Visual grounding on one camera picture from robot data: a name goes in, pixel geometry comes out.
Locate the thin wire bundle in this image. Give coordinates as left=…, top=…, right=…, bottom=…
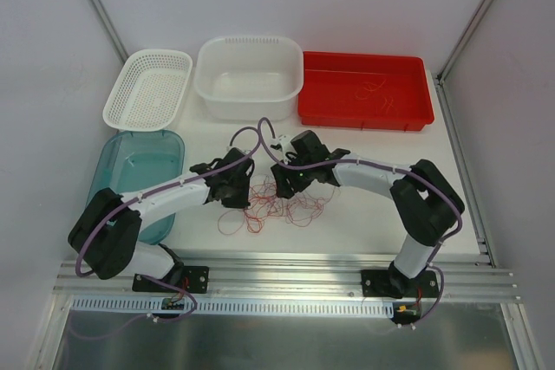
left=216, top=172, right=342, bottom=237

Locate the orange wire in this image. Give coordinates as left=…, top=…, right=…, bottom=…
left=353, top=77, right=398, bottom=115

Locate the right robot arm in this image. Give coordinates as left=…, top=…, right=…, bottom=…
left=269, top=130, right=465, bottom=299

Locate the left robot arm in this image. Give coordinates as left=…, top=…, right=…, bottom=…
left=68, top=147, right=254, bottom=291

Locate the red plastic tray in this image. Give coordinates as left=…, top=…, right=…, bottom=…
left=297, top=51, right=434, bottom=132

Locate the white plastic tub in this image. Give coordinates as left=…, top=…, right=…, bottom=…
left=193, top=36, right=304, bottom=121

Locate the teal translucent plastic bin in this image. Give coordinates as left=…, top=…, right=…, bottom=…
left=81, top=127, right=187, bottom=245

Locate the white perforated plastic basket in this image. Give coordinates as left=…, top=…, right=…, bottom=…
left=102, top=49, right=193, bottom=132

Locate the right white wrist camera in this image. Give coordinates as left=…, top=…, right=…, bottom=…
left=270, top=134, right=296, bottom=161

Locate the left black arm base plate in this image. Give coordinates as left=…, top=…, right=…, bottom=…
left=132, top=265, right=210, bottom=294

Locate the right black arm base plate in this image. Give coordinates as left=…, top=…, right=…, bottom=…
left=361, top=269, right=440, bottom=299

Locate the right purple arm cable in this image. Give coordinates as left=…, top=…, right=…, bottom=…
left=258, top=117, right=465, bottom=336

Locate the white slotted cable duct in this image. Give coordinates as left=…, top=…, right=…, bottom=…
left=71, top=295, right=394, bottom=319

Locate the aluminium mounting rail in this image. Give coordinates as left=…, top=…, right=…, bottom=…
left=54, top=250, right=519, bottom=302

